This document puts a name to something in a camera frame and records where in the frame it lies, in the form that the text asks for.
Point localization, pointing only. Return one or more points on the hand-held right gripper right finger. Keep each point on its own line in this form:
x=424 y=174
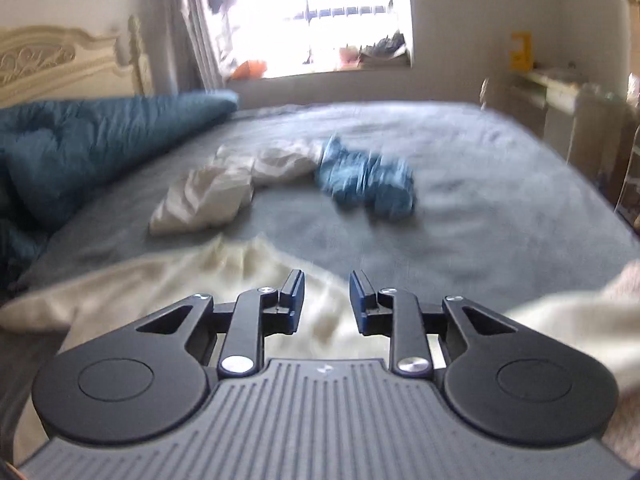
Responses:
x=357 y=300

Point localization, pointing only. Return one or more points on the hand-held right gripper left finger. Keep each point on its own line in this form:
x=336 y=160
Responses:
x=295 y=295

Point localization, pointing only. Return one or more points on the cream fuzzy sweater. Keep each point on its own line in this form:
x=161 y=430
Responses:
x=150 y=290

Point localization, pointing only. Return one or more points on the box of dark clothes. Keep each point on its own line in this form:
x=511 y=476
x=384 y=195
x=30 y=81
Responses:
x=382 y=50

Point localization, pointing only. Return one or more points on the crumpled blue garment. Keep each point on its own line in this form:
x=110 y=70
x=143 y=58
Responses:
x=370 y=180

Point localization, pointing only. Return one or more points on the crumpled white shirt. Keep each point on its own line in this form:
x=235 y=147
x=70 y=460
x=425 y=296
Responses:
x=200 y=195

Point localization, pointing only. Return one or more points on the bed with grey sheet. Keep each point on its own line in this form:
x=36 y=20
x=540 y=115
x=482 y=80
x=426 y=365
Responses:
x=475 y=200

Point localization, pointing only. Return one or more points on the orange bag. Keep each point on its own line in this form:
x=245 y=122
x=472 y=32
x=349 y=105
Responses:
x=248 y=70

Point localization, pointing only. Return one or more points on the pink pot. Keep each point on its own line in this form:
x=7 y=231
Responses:
x=347 y=57

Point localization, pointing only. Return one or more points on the teal duvet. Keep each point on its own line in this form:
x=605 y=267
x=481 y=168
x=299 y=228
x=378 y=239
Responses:
x=100 y=140

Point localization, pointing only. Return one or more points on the grey curtain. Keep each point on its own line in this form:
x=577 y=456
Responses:
x=200 y=35

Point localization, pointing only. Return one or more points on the white desk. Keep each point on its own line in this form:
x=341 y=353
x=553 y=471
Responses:
x=565 y=105

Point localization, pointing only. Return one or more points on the window with metal grille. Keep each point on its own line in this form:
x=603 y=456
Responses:
x=325 y=10

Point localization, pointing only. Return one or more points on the yellow box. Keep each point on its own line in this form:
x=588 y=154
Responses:
x=521 y=52

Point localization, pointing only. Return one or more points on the cream carved headboard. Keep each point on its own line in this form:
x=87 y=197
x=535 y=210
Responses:
x=50 y=60

